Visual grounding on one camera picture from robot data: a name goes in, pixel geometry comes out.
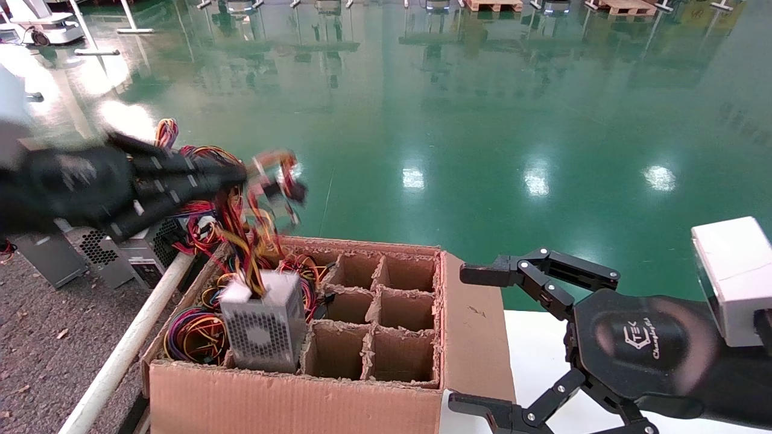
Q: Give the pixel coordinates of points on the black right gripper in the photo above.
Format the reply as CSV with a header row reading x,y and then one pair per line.
x,y
645,343

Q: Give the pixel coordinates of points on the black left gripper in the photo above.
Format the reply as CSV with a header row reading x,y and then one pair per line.
x,y
66,187

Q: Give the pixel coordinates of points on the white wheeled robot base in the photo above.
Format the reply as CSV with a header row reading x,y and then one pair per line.
x,y
54,27

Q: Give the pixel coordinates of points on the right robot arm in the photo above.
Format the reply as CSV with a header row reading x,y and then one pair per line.
x,y
745,380

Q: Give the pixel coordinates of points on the brown cardboard box with dividers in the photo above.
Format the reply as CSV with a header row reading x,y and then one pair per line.
x,y
473,337

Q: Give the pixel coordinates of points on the dark grey power supply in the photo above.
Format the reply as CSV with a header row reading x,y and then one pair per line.
x,y
48,259

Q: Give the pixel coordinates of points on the white floor stand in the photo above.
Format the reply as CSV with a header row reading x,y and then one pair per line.
x,y
96,52
35,95
136,30

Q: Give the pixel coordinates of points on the grey machine base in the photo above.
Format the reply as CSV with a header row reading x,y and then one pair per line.
x,y
327,6
556,6
240,6

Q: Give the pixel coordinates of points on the wooden pallet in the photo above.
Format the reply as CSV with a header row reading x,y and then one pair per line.
x,y
494,6
627,7

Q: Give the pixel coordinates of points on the white padded table rail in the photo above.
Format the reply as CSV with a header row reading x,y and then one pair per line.
x,y
120,355

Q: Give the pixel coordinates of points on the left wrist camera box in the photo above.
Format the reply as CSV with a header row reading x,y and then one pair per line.
x,y
9,102

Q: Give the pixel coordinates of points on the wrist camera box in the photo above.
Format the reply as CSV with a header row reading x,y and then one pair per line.
x,y
739,277
9,102

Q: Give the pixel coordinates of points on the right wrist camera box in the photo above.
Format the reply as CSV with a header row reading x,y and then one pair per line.
x,y
739,277

